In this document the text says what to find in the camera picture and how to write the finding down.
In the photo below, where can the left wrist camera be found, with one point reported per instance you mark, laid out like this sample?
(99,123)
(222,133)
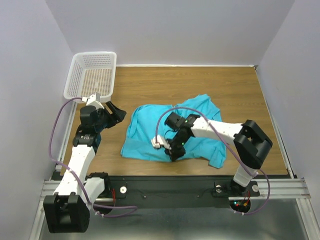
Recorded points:
(93,100)

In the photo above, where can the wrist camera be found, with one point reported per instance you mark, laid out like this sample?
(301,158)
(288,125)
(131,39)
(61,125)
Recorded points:
(160,142)
(93,100)

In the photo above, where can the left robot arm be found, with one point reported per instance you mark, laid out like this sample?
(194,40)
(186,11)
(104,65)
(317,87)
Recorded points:
(67,210)

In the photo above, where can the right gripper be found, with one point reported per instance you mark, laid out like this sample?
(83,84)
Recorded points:
(175,150)

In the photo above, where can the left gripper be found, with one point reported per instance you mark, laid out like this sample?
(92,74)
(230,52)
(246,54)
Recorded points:
(110,113)

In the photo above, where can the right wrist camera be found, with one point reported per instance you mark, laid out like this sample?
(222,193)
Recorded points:
(160,142)

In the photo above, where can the turquoise t shirt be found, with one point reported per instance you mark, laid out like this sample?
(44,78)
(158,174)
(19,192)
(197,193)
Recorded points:
(142,129)

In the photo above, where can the white plastic basket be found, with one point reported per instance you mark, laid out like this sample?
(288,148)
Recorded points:
(91,72)

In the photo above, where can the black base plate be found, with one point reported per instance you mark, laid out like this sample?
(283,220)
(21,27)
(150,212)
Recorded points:
(202,191)

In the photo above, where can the aluminium frame rail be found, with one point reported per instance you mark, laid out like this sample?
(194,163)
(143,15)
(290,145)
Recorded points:
(270,189)

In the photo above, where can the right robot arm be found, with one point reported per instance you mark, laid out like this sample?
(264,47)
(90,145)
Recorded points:
(250,141)

